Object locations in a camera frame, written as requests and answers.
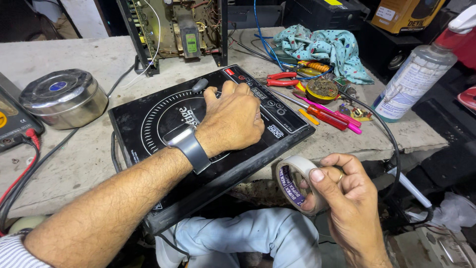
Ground person's left hand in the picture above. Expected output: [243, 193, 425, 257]
[195, 80, 265, 159]

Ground person's right hand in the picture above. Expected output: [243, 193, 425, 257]
[299, 153, 393, 268]

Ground white adhesive tape roll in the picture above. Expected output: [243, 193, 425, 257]
[275, 155, 330, 216]

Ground small grey oval piece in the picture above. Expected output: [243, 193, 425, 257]
[191, 78, 209, 94]

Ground grey smartwatch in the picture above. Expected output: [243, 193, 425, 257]
[162, 125, 212, 175]

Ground white plastic tube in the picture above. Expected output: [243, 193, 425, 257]
[387, 167, 433, 209]

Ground small orange stick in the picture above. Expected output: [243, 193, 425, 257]
[298, 108, 321, 126]

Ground black induction cooktop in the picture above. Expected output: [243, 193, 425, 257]
[108, 64, 317, 236]

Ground small electronic component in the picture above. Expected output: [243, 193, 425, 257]
[349, 107, 374, 123]

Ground yellow solder paste tin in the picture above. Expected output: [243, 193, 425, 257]
[305, 77, 340, 105]

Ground white plastic bag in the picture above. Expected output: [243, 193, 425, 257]
[405, 192, 476, 234]

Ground person's light blue trousers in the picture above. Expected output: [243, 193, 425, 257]
[154, 207, 323, 268]

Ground open electronics chassis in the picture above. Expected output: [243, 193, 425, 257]
[117, 0, 228, 77]

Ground polka dot cloth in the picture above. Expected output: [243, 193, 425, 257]
[273, 24, 375, 85]

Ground black power unit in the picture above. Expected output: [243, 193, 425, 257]
[283, 0, 364, 33]

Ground clear spray bottle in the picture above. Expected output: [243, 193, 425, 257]
[371, 5, 476, 124]

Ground black speaker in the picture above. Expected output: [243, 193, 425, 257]
[355, 20, 425, 77]

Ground red appliance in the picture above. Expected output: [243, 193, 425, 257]
[456, 86, 476, 112]

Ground round steel lidded container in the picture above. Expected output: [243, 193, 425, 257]
[19, 68, 109, 130]

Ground yellow cardboard box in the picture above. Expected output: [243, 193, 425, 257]
[371, 0, 447, 35]

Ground red probe lead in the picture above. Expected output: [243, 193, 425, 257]
[0, 128, 41, 206]

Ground black multimeter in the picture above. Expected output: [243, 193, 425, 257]
[0, 72, 45, 152]

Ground black probe lead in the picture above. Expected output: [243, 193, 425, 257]
[0, 134, 40, 233]

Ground person's striped shirt sleeve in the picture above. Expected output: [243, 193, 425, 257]
[0, 234, 53, 268]

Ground red-handled pliers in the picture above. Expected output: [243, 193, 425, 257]
[260, 71, 300, 88]

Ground thick black cable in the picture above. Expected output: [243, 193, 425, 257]
[338, 90, 401, 200]

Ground pink-handled screwdriver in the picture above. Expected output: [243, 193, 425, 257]
[293, 93, 363, 135]

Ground blue cable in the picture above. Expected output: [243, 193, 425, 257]
[254, 0, 334, 81]

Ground yellow-handled tool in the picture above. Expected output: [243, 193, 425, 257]
[297, 67, 325, 77]

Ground red-handled screwdriver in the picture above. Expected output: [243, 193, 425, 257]
[267, 87, 350, 131]

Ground orange-handled screwdriver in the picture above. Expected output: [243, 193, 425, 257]
[297, 60, 331, 73]

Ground thin white wire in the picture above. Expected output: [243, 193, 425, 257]
[118, 0, 161, 89]

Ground black power cable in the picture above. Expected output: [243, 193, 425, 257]
[0, 63, 136, 233]

